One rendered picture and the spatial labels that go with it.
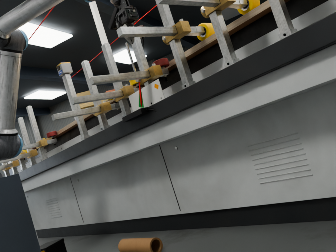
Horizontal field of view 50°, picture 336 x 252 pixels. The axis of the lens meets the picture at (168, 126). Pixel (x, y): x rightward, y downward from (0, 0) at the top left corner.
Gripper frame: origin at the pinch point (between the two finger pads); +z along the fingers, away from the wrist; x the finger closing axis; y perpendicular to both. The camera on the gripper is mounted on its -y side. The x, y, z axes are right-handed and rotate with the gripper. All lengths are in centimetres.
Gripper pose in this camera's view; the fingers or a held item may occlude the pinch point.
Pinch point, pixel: (130, 42)
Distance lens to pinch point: 173.8
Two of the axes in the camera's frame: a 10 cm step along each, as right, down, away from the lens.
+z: 3.1, 9.5, -0.7
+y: 6.2, -2.5, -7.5
